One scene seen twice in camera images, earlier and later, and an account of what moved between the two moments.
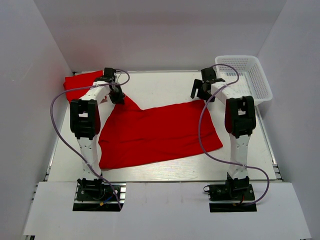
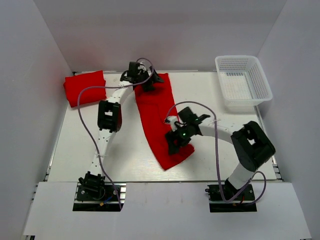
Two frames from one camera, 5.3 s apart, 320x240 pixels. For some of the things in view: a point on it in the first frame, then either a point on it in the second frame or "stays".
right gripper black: (198, 84) -> (171, 136)
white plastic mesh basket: (251, 81) stays
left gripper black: (119, 99) -> (155, 77)
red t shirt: (130, 135) -> (156, 106)
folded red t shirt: (80, 80) stays
